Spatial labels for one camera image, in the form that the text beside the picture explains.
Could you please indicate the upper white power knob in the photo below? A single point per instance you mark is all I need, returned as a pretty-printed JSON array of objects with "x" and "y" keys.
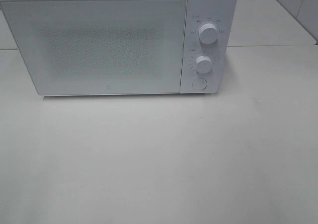
[{"x": 208, "y": 33}]

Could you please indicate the white timer knob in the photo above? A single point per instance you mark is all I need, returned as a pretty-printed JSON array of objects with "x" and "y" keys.
[{"x": 203, "y": 64}]

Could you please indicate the white microwave door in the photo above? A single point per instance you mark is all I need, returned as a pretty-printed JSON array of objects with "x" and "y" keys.
[{"x": 93, "y": 47}]

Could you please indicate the white microwave oven body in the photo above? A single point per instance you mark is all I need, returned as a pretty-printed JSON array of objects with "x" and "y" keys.
[{"x": 199, "y": 12}]

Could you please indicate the round white door-release button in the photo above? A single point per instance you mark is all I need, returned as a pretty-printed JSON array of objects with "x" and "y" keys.
[{"x": 199, "y": 84}]

